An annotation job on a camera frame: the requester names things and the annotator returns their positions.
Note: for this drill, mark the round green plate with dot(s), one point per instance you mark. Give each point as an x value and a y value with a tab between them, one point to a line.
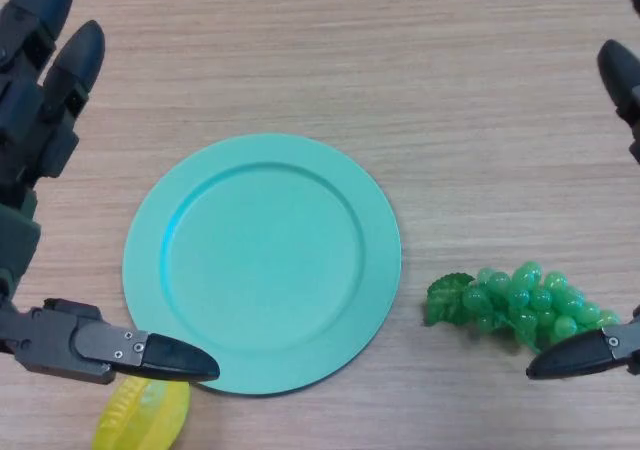
262	265

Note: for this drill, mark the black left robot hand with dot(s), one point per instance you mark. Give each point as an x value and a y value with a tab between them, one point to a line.
45	340

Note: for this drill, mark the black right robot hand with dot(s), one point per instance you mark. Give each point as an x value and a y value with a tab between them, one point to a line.
580	357

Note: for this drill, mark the green grape bunch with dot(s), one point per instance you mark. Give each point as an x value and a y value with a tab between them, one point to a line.
520	300

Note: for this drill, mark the yellow starfruit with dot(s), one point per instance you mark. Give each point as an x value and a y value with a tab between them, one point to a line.
145	415

